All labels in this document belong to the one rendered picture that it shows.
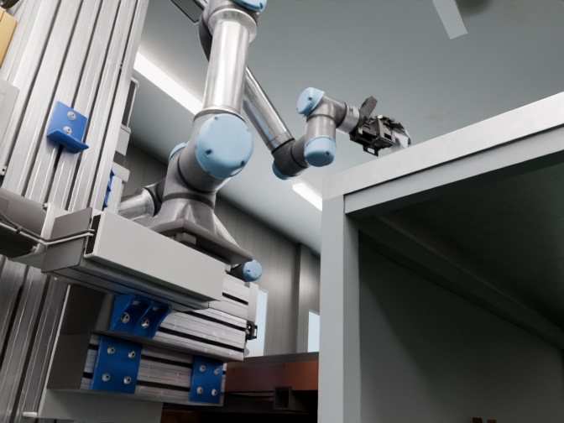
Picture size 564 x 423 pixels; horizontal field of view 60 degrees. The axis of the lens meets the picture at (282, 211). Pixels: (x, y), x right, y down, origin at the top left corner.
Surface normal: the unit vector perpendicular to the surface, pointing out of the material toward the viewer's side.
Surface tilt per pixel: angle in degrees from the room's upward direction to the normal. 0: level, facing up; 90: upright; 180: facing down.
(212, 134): 98
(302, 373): 90
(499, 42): 180
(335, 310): 90
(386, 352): 90
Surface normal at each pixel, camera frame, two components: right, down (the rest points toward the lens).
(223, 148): 0.51, -0.21
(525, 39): -0.05, 0.91
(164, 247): 0.83, -0.19
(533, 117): -0.67, -0.34
